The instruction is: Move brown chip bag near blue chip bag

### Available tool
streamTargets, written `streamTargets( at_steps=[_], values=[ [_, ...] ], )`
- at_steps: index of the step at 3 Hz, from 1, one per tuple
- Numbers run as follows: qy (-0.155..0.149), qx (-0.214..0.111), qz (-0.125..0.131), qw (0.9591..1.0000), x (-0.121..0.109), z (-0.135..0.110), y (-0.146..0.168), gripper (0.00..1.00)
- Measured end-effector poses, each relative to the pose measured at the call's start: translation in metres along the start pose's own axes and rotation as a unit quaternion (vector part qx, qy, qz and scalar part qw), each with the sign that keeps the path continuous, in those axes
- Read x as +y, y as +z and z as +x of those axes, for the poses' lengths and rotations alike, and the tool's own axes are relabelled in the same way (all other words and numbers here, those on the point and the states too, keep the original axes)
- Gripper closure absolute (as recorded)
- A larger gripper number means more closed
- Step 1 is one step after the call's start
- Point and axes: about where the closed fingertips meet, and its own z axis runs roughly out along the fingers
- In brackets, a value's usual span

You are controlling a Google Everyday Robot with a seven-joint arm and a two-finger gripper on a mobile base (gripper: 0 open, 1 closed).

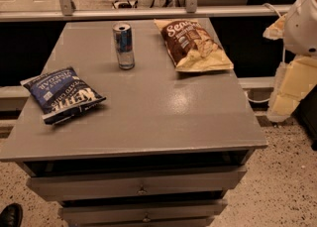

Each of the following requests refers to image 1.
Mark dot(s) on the metal railing frame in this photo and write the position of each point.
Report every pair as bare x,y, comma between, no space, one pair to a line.
92,10

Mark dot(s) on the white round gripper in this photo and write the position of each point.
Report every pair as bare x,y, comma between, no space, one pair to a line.
302,26

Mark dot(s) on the top grey drawer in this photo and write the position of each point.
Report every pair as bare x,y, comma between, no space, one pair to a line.
139,183

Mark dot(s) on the brown chip bag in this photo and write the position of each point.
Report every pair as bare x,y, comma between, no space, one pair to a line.
191,47

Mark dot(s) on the silver blue drink can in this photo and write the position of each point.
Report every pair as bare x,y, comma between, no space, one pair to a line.
122,33

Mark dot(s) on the black shoe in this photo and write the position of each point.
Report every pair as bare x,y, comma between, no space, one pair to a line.
11,215

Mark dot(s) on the grey drawer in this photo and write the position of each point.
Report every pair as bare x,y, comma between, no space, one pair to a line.
139,183
143,212

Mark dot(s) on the lower grey drawer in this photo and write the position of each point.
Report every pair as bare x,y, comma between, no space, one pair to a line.
143,212

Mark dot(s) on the blue chip bag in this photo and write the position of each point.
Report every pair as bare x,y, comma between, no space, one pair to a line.
62,94

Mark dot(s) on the grey drawer cabinet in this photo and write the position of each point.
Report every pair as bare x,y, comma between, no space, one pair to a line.
153,118

